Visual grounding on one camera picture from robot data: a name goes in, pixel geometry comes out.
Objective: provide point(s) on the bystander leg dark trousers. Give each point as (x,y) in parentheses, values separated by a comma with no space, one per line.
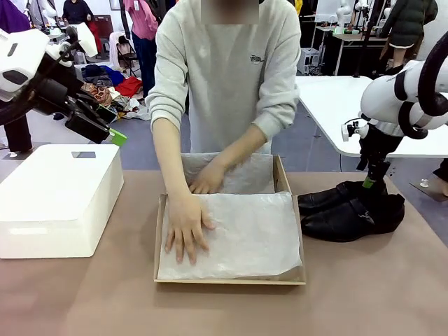
(441,178)

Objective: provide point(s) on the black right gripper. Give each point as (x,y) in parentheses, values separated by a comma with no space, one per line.
(379,145)

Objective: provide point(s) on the bystander in black top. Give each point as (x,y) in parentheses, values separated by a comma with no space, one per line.
(77,14)

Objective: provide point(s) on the folding chair with clothes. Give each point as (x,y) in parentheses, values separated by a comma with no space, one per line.
(124,49)

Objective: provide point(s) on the person's right forearm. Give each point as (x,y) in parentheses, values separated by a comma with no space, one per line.
(169,157)

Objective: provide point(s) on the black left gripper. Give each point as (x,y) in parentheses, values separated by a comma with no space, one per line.
(56,96)

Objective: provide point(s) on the white plastic crate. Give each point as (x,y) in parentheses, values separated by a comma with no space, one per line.
(309,59)

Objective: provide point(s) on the white tissue paper sheet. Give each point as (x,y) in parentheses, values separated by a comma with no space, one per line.
(252,231)

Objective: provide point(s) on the black leather shoe with buckle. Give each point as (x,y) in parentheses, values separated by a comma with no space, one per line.
(350,222)

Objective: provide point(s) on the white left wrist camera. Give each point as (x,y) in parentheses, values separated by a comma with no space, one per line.
(85,40)

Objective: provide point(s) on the white plastic storage box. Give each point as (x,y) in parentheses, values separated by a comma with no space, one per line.
(52,196)

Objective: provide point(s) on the metal floor plate with knob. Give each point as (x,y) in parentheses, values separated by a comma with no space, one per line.
(12,155)
(428,189)

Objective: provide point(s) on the pile of colourful clothes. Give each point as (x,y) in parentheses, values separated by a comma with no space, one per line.
(112,91)

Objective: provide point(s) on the person's right hand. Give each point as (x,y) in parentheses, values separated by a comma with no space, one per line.
(187,231)

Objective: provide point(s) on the black workbench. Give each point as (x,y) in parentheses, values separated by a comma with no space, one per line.
(350,52)

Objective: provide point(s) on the white table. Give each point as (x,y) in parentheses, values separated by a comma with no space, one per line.
(329,105)

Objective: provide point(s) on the brown cardboard shoe box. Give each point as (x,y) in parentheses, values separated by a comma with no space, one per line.
(280,175)

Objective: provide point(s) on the person torso grey sweatshirt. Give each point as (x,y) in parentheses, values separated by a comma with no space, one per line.
(227,70)

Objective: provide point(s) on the bystander in pink top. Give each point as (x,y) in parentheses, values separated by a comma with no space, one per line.
(143,31)

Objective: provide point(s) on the person's left hand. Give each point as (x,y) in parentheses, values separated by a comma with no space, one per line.
(210,178)

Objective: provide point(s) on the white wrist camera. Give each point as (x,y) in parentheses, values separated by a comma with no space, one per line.
(350,131)
(85,40)

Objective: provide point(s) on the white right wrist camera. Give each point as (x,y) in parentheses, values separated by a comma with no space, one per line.
(350,131)

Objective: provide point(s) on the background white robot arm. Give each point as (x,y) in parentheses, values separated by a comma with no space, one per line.
(341,17)
(49,8)

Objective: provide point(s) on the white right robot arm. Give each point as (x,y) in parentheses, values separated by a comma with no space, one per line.
(381,94)

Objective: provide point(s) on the bystander in purple top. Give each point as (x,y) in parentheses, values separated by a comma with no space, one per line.
(14,17)

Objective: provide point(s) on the person's left forearm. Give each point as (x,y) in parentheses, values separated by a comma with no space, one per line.
(245,143)

